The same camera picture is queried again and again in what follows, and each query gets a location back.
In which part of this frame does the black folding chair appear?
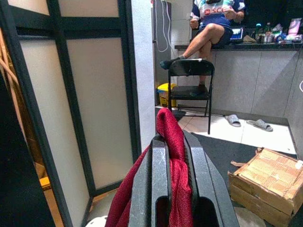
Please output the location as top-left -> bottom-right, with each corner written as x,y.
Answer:
167,59 -> 216,135

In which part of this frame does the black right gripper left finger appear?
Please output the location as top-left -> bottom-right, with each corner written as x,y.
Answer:
129,138 -> 172,227

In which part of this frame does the black framed frosted screen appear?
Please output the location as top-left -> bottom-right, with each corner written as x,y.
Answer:
0,0 -> 143,227

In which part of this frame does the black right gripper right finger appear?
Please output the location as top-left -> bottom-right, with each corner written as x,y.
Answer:
183,131 -> 241,227

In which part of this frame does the metal pot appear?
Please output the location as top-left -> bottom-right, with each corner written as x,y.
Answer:
257,34 -> 276,44

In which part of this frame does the large dark floor mat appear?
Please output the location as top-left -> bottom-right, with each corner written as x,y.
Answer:
175,131 -> 303,227

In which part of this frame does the tall grey cabinet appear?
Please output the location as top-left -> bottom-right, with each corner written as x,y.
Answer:
151,0 -> 173,107

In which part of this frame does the grey slipper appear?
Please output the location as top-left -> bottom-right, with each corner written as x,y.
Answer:
224,114 -> 242,128
246,118 -> 274,132

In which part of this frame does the worn cardboard box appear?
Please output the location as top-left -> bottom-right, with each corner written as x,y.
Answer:
227,147 -> 303,223

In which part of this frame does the open laptop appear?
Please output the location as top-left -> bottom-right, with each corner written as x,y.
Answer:
230,26 -> 245,44

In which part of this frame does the long white hanging cable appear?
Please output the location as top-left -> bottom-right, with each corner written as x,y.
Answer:
155,0 -> 173,53

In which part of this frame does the red knitted garment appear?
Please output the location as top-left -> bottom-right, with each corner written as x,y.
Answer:
105,108 -> 195,227

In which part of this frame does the person in blue white jersey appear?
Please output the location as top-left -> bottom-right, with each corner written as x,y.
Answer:
160,0 -> 247,94

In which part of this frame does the kitchen counter with black top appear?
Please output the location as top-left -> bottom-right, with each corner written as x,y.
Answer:
174,41 -> 303,162

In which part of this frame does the yellow plastic bin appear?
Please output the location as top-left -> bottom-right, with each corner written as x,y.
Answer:
157,82 -> 178,107

